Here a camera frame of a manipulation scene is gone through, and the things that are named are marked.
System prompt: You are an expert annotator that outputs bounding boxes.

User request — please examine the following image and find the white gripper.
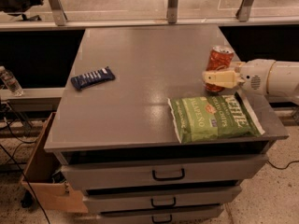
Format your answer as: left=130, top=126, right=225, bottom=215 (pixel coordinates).
left=203, top=59, right=276, bottom=95

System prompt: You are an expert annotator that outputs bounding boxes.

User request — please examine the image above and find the red coke can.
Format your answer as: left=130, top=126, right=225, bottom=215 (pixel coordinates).
left=204, top=45, right=235, bottom=93

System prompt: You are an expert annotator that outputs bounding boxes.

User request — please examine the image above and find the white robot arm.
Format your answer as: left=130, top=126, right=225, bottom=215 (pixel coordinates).
left=203, top=59, right=299, bottom=105

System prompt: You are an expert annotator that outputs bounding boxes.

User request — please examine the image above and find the green jalapeno chip bag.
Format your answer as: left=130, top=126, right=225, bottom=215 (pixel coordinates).
left=168, top=91, right=264, bottom=144

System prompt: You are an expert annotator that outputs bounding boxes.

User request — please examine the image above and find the grey top drawer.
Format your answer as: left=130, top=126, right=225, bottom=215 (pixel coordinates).
left=62, top=154, right=268, bottom=190

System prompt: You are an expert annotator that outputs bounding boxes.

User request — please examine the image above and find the grey drawer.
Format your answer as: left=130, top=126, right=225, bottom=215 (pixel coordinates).
left=83, top=186, right=241, bottom=213
left=62, top=154, right=268, bottom=190
left=97, top=205, right=223, bottom=224

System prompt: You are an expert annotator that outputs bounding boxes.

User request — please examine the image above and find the blue snack bar wrapper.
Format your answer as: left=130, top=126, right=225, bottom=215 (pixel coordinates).
left=70, top=66, right=115, bottom=91

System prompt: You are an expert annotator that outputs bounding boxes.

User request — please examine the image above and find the grey bottom drawer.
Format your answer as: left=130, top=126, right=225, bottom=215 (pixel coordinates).
left=97, top=205, right=223, bottom=224

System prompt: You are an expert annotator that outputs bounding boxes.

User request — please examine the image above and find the grey metal railing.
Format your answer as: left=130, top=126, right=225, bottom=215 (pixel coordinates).
left=0, top=0, right=299, bottom=33

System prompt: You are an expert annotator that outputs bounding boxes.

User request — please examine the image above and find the grey middle drawer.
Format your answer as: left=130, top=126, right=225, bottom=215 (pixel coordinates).
left=83, top=186, right=241, bottom=213

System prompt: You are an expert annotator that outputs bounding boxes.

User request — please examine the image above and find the brown cardboard box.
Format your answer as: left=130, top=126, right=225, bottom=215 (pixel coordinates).
left=20, top=113, right=88, bottom=213

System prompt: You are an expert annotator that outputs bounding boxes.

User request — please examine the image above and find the clear plastic water bottle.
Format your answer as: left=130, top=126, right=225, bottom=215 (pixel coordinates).
left=0, top=66, right=23, bottom=97

